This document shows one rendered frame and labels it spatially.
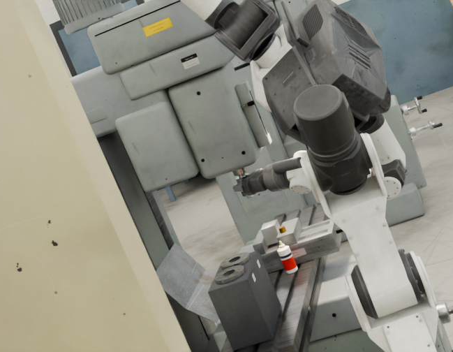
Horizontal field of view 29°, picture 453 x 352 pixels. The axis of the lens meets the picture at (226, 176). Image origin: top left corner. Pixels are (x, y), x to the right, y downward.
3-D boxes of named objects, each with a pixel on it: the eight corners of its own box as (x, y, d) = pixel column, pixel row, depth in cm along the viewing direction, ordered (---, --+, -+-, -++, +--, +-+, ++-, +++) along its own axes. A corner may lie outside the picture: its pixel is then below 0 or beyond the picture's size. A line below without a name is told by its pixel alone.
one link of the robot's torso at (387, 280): (435, 309, 215) (373, 140, 202) (368, 333, 217) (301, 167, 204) (422, 282, 230) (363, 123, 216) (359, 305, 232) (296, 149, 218)
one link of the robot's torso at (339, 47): (425, 108, 220) (382, 30, 246) (331, 46, 202) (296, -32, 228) (343, 183, 233) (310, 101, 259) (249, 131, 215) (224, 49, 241)
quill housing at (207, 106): (268, 147, 289) (231, 56, 282) (258, 164, 269) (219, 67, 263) (216, 165, 294) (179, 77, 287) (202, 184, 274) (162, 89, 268)
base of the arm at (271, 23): (292, 24, 222) (285, 19, 232) (253, -9, 218) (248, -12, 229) (254, 70, 224) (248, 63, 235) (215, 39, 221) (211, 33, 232)
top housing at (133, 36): (258, 11, 279) (239, -37, 276) (245, 22, 254) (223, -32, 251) (128, 63, 292) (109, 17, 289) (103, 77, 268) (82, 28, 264)
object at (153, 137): (213, 156, 295) (183, 84, 290) (197, 177, 272) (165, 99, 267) (163, 173, 300) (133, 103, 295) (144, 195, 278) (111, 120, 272)
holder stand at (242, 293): (281, 305, 260) (257, 245, 256) (273, 339, 239) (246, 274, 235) (244, 316, 263) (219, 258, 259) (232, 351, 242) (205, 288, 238)
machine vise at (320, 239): (342, 235, 298) (331, 206, 296) (339, 251, 284) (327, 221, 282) (248, 265, 308) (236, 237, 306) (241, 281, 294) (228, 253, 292)
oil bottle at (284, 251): (298, 267, 286) (286, 237, 283) (296, 272, 282) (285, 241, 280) (287, 270, 287) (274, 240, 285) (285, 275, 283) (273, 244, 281)
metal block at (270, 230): (283, 235, 297) (277, 218, 296) (281, 241, 292) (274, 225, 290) (269, 239, 299) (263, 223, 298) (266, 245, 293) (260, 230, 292)
